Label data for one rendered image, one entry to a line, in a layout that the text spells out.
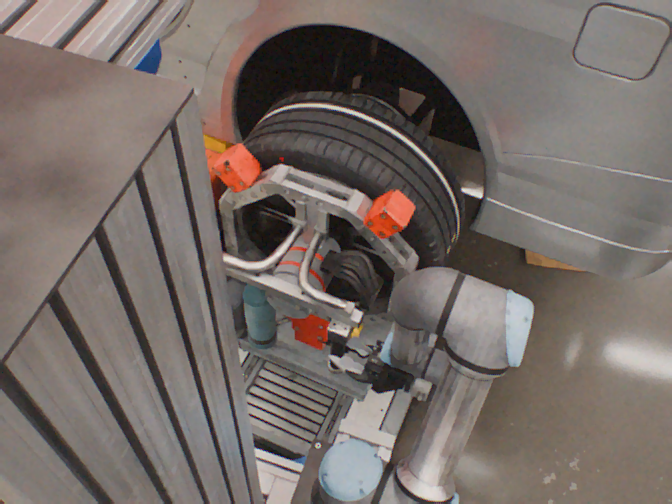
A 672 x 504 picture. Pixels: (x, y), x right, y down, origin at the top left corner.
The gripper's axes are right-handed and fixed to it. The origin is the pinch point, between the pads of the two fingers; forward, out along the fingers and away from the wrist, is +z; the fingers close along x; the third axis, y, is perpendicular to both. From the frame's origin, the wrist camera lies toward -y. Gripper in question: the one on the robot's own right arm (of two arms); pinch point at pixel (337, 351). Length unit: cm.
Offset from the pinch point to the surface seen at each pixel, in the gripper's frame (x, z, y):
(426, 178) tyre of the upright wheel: -39.9, -5.1, 26.4
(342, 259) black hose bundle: -12.3, 5.1, 20.7
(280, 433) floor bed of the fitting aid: -1, 18, -77
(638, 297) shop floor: -118, -88, -83
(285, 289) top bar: -2.4, 15.1, 14.9
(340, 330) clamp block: 0.6, -0.6, 12.0
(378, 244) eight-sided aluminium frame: -20.5, -0.8, 20.1
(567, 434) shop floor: -46, -74, -83
